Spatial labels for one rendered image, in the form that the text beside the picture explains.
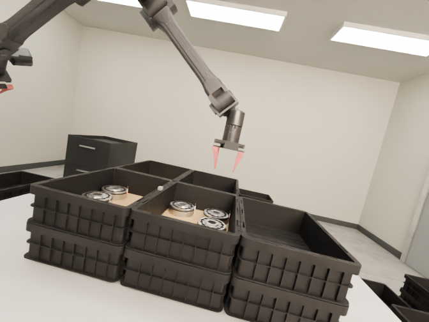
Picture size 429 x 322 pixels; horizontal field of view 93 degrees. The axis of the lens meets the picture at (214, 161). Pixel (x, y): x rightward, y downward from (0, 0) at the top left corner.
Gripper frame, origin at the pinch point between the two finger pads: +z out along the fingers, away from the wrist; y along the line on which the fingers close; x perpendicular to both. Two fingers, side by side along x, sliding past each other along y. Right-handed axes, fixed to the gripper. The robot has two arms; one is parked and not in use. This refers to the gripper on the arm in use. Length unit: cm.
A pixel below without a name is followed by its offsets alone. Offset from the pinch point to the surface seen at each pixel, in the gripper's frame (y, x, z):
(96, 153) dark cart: 133, -121, 24
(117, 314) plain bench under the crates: 16.4, 25.1, 37.7
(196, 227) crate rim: 2.8, 19.4, 14.7
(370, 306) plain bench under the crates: -60, -4, 36
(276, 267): -19.1, 18.0, 20.0
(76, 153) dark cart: 154, -121, 29
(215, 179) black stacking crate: 6, -59, 14
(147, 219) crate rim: 16.0, 19.4, 15.9
